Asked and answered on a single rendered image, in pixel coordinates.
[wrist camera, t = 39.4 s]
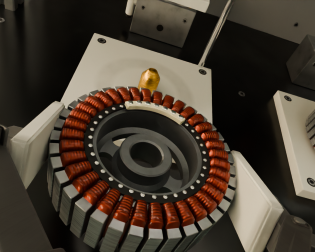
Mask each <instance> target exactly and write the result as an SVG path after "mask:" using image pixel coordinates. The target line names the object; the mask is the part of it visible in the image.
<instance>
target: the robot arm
mask: <svg viewBox="0 0 315 252"><path fill-rule="evenodd" d="M64 109H65V105H64V103H62V102H58V101H55V102H53V103H52V104H51V105H49V106H48V107H47V108H46V109H45V110H44V111H43V112H41V113H40V114H39V115H38V116H37V117H36V118H35V119H34V120H32V121H31V122H30V123H29V124H28V125H27V126H26V127H24V128H22V127H18V126H10V127H7V126H5V125H3V124H0V252H66V251H65V250H64V249H63V248H55V249H53V248H52V246H51V243H50V241H49V239H48V237H47V235H46V232H45V230H44V228H43V226H42V224H41V221H40V219H39V217H38V215H37V212H36V210H35V208H34V206H33V204H32V201H31V199H30V197H29V195H28V193H27V190H26V189H27V188H28V186H29V185H30V183H31V182H32V180H33V179H34V177H35V176H36V174H37V173H38V172H39V170H40V169H41V167H42V166H43V164H44V163H45V161H46V160H47V158H48V157H49V143H50V136H51V132H52V130H54V125H55V123H56V121H57V119H58V118H59V116H60V113H61V112H62V111H63V110H64ZM229 154H232V157H233V160H234V164H233V165H232V166H235V173H236V175H235V177H234V178H235V179H236V188H235V189H234V191H235V193H234V197H233V199H232V201H231V202H230V206H229V207H228V209H227V212H228V215H229V217H230V219H231V221H232V223H233V226H234V228H235V230H236V232H237V235H238V237H239V239H240V241H241V244H242V246H243V248H244V250H245V252H264V250H265V248H267V249H268V252H315V234H313V229H312V227H311V226H310V225H309V224H308V223H307V222H305V221H304V220H303V219H301V218H299V217H296V216H294V215H290V214H289V212H288V211H287V210H286V209H285V207H284V206H283V205H282V204H281V202H280V201H279V200H278V198H277V197H276V196H274V195H273V194H272V193H271V191H270V190H269V189H268V188H267V186H266V185H265V184H264V182H263V181H262V180H261V179H260V177H259V176H258V175H257V174H256V172H255V171H254V170H253V168H252V167H251V166H250V165H249V163H248V162H247V161H246V159H245V158H244V157H243V156H242V154H241V153H240V152H238V151H235V150H232V151H230V153H229Z"/></svg>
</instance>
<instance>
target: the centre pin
mask: <svg viewBox="0 0 315 252"><path fill-rule="evenodd" d="M159 82H160V76H159V74H158V71H157V70H156V69H155V68H149V69H147V70H145V71H143V72H142V74H141V77H140V81H139V84H138V87H137V88H138V89H139V90H140V88H146V89H149V90H150V91H151V95H152V92H153V90H155V91H156V90H157V87H158V84H159Z"/></svg>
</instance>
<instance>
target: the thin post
mask: <svg viewBox="0 0 315 252"><path fill-rule="evenodd" d="M235 2H236V0H227V2H226V5H225V7H224V9H223V11H222V13H221V15H220V17H219V19H218V22H217V24H216V26H215V28H214V30H213V32H212V34H211V36H210V39H209V41H208V43H207V45H206V47H205V49H204V51H203V53H202V56H201V58H200V60H199V62H198V64H197V65H198V66H199V67H200V68H203V67H204V65H205V63H206V61H207V59H208V57H209V55H210V53H211V50H212V48H213V46H214V44H215V42H216V40H217V38H218V36H219V34H220V32H221V30H222V28H223V26H224V24H225V22H226V20H227V18H228V16H229V14H230V12H231V10H232V8H233V6H234V4H235Z"/></svg>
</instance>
